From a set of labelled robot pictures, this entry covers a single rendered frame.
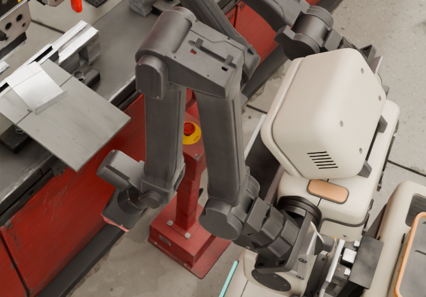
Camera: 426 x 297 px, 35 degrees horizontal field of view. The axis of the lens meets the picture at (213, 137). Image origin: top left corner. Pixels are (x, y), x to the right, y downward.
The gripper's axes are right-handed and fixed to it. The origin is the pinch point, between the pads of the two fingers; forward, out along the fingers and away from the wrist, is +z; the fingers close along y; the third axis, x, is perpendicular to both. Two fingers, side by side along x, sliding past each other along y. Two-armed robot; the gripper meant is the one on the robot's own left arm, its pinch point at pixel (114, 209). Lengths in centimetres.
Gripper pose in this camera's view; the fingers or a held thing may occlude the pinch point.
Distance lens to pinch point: 143.6
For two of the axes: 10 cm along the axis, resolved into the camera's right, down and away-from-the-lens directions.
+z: -4.8, 3.0, 8.2
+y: -3.9, 7.6, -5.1
